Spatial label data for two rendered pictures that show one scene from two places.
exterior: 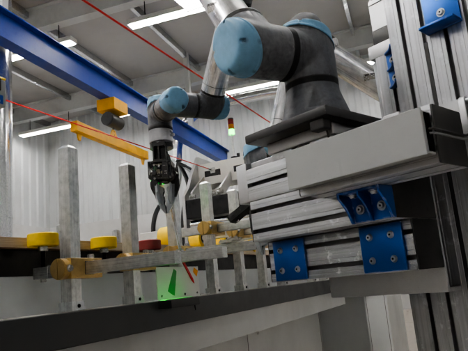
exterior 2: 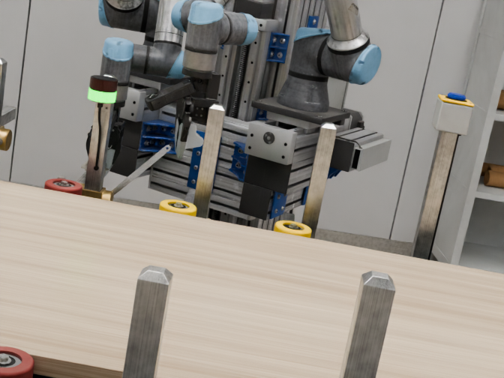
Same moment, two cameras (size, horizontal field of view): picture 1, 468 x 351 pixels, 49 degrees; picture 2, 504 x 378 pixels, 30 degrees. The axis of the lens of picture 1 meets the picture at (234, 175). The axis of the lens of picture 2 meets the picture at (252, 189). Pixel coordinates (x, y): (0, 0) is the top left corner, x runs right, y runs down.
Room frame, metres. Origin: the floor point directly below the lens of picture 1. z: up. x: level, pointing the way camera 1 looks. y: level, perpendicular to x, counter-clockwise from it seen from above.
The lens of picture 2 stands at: (2.25, 2.25, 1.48)
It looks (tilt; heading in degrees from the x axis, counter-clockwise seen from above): 15 degrees down; 246
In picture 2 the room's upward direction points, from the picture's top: 10 degrees clockwise
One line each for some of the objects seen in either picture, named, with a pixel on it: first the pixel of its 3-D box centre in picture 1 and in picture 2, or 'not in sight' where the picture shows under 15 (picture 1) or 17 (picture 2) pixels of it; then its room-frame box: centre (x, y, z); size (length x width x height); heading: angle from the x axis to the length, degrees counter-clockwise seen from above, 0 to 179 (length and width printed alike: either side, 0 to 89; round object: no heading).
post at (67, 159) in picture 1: (69, 238); (309, 225); (1.29, 0.42, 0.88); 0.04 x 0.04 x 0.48; 66
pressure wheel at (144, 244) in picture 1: (150, 255); (61, 207); (1.84, 0.32, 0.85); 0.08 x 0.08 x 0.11
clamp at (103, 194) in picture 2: (178, 253); (82, 196); (1.77, 0.21, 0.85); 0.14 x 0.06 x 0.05; 156
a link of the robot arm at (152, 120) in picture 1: (159, 114); (205, 26); (1.54, 0.21, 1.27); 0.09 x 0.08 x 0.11; 28
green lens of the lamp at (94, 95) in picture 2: not in sight; (102, 94); (1.77, 0.26, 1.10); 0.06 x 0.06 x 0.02
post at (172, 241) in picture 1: (175, 239); (94, 178); (1.75, 0.22, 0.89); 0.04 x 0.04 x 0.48; 66
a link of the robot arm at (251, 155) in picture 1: (256, 159); (116, 61); (1.66, -0.08, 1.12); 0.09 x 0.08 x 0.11; 76
